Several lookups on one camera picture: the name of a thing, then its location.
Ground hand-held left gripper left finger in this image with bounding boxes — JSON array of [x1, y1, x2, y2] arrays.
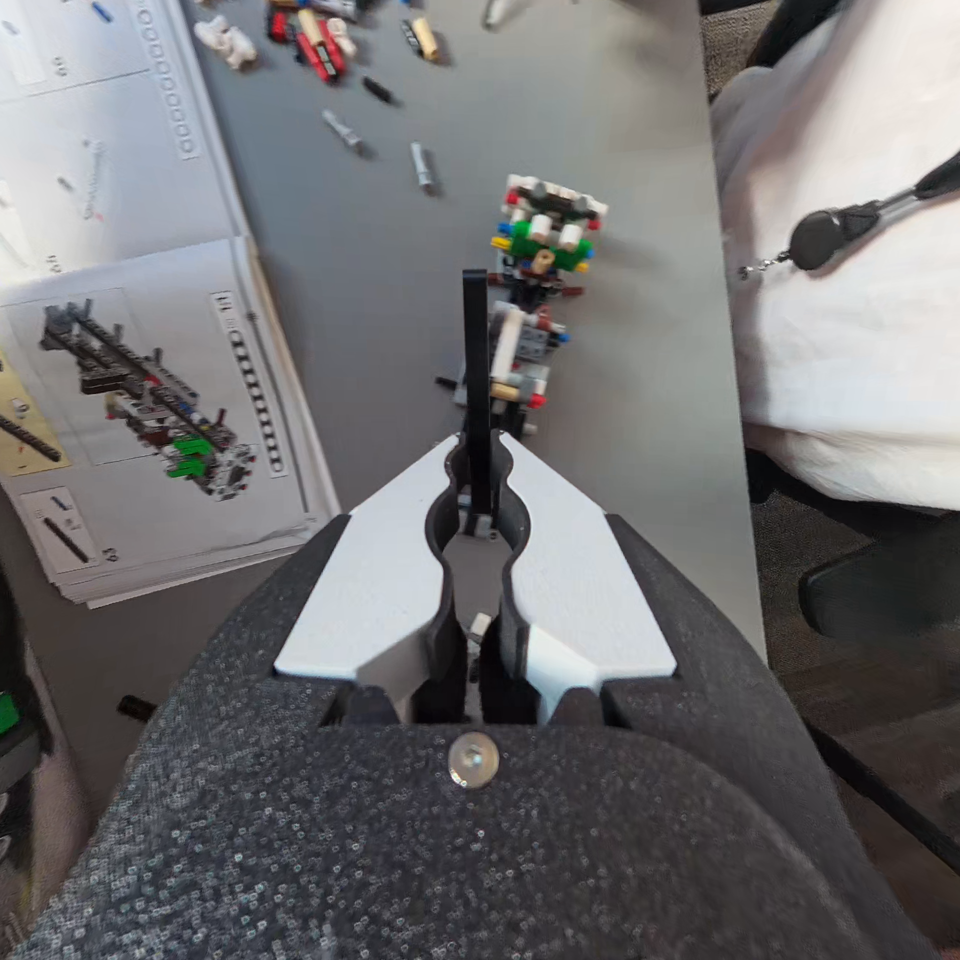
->
[[273, 433, 470, 725]]

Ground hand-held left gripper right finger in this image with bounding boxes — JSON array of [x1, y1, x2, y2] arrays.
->
[[482, 432, 678, 726]]

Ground long black lego beam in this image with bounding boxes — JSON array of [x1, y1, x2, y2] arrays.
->
[[461, 270, 502, 540]]

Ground partly built lego assembly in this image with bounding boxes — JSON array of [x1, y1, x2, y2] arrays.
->
[[450, 174, 610, 444]]

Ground lego instruction booklet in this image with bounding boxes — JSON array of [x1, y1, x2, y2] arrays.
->
[[0, 0, 342, 609]]

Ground lego truck set box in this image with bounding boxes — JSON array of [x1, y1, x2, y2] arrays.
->
[[0, 570, 54, 864]]

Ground bluish grey lego pin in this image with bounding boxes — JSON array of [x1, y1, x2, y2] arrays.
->
[[322, 108, 369, 156]]

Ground pile of colourful lego pins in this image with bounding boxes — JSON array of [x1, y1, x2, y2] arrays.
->
[[266, 0, 451, 84]]

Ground black office chair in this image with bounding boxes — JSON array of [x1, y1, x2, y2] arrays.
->
[[746, 450, 960, 875]]

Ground person in white shirt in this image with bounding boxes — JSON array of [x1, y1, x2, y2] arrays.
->
[[708, 0, 960, 515]]

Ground black badge reel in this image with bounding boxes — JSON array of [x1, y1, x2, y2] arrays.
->
[[738, 153, 960, 275]]

